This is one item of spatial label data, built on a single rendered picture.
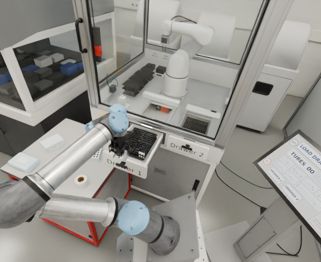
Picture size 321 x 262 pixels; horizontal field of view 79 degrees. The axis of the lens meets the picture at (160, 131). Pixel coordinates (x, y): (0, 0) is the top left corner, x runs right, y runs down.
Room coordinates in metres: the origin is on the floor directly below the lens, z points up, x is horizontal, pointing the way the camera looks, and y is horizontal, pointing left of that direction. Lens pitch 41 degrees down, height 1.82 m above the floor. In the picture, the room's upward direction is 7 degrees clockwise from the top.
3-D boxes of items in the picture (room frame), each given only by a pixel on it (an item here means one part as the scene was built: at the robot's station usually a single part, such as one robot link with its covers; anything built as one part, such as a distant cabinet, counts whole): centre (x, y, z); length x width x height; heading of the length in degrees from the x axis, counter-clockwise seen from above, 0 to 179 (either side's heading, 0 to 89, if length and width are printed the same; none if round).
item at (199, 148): (0.95, -0.20, 0.87); 0.29 x 0.02 x 0.11; 74
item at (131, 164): (0.74, 0.19, 0.87); 0.29 x 0.02 x 0.11; 74
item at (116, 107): (0.70, 0.20, 1.26); 0.09 x 0.08 x 0.11; 144
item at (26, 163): (0.72, 0.83, 0.78); 0.15 x 0.10 x 0.04; 75
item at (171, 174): (1.49, -0.08, 0.40); 1.03 x 0.95 x 0.80; 74
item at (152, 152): (0.94, 0.13, 0.86); 0.40 x 0.26 x 0.06; 164
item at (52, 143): (0.91, 0.74, 0.79); 0.13 x 0.09 x 0.05; 144
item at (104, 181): (0.86, 0.58, 0.38); 0.62 x 0.58 x 0.76; 74
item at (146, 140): (0.93, 0.13, 0.87); 0.22 x 0.18 x 0.06; 164
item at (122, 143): (0.69, 0.20, 1.10); 0.09 x 0.08 x 0.12; 163
